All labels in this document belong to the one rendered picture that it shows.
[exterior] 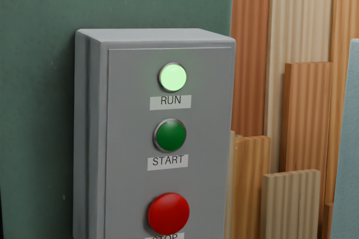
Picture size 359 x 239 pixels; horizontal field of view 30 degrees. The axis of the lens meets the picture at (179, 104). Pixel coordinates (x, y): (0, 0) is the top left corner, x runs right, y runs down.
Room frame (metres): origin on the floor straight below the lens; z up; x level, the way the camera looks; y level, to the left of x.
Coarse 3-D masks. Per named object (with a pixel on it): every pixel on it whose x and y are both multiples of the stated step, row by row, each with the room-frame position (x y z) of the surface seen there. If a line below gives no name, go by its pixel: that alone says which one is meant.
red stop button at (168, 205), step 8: (160, 200) 0.43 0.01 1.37; (168, 200) 0.43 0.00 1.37; (176, 200) 0.43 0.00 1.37; (184, 200) 0.43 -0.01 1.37; (152, 208) 0.42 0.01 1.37; (160, 208) 0.42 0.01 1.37; (168, 208) 0.43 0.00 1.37; (176, 208) 0.43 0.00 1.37; (184, 208) 0.43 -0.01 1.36; (152, 216) 0.42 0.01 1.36; (160, 216) 0.42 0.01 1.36; (168, 216) 0.43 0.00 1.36; (176, 216) 0.43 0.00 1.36; (184, 216) 0.43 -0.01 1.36; (152, 224) 0.42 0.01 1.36; (160, 224) 0.42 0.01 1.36; (168, 224) 0.43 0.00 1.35; (176, 224) 0.43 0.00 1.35; (184, 224) 0.43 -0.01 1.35; (160, 232) 0.43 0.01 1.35; (168, 232) 0.43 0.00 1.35; (176, 232) 0.43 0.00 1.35
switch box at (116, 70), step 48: (96, 48) 0.42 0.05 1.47; (144, 48) 0.43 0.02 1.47; (192, 48) 0.44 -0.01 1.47; (96, 96) 0.42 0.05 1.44; (144, 96) 0.43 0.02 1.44; (192, 96) 0.44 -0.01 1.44; (96, 144) 0.42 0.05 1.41; (144, 144) 0.43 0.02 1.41; (192, 144) 0.44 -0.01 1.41; (96, 192) 0.42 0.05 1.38; (144, 192) 0.43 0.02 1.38; (192, 192) 0.45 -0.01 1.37
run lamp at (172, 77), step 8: (168, 64) 0.43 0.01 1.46; (176, 64) 0.44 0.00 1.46; (160, 72) 0.43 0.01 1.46; (168, 72) 0.43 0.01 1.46; (176, 72) 0.43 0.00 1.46; (184, 72) 0.44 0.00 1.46; (160, 80) 0.43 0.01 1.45; (168, 80) 0.43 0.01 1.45; (176, 80) 0.43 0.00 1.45; (184, 80) 0.43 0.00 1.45; (168, 88) 0.43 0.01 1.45; (176, 88) 0.43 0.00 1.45
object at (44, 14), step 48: (0, 0) 0.45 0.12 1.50; (48, 0) 0.46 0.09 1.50; (96, 0) 0.48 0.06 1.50; (144, 0) 0.49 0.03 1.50; (192, 0) 0.51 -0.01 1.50; (0, 48) 0.45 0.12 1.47; (48, 48) 0.46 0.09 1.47; (0, 96) 0.45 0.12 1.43; (48, 96) 0.46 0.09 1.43; (0, 144) 0.45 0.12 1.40; (48, 144) 0.46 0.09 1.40; (48, 192) 0.46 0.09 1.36
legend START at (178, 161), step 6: (168, 156) 0.44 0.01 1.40; (174, 156) 0.44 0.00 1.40; (180, 156) 0.44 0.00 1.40; (186, 156) 0.44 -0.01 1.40; (150, 162) 0.43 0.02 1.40; (156, 162) 0.43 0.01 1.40; (162, 162) 0.43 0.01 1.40; (168, 162) 0.44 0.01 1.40; (174, 162) 0.44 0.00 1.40; (180, 162) 0.44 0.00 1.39; (186, 162) 0.44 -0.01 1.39; (150, 168) 0.43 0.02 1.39; (156, 168) 0.43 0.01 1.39; (162, 168) 0.43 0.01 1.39; (168, 168) 0.44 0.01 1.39
